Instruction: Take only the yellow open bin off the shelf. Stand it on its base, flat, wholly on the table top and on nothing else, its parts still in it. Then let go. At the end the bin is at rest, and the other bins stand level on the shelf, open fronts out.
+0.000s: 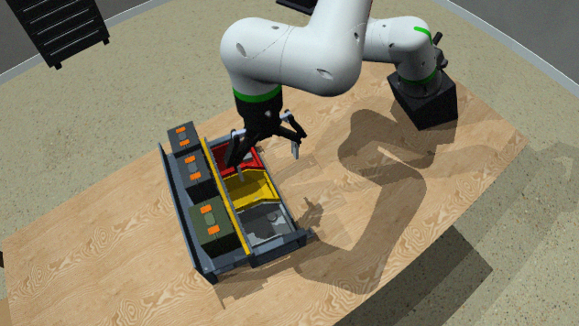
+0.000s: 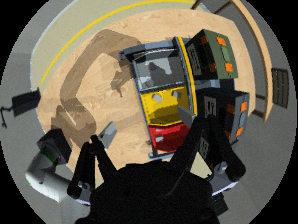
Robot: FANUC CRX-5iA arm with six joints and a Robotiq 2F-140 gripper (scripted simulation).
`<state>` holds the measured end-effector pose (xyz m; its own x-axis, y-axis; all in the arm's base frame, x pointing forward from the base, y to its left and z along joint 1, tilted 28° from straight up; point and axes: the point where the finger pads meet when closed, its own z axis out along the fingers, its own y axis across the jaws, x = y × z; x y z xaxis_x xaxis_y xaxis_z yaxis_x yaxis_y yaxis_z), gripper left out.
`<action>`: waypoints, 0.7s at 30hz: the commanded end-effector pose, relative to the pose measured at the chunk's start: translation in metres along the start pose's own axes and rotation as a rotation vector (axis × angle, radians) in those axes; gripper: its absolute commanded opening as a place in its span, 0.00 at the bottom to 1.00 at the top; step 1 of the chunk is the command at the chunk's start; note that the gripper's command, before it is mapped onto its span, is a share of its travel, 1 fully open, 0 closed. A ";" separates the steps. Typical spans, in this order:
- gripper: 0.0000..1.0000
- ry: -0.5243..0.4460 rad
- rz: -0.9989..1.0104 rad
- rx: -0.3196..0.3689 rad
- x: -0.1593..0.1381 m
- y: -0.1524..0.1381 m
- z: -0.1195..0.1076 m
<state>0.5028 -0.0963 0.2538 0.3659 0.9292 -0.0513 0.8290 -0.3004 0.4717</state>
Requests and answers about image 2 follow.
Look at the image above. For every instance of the red open bin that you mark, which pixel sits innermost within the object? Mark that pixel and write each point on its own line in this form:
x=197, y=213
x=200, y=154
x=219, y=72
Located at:
x=173, y=138

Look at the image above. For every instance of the olive green case with orange latches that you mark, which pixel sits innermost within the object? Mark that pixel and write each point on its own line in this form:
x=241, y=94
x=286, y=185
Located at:
x=211, y=56

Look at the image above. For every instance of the yellow bin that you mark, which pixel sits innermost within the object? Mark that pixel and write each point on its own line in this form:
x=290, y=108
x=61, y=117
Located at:
x=166, y=112

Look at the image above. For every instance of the yellow flat bar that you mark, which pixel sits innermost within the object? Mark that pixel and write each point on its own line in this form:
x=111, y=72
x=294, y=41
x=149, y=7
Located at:
x=189, y=74

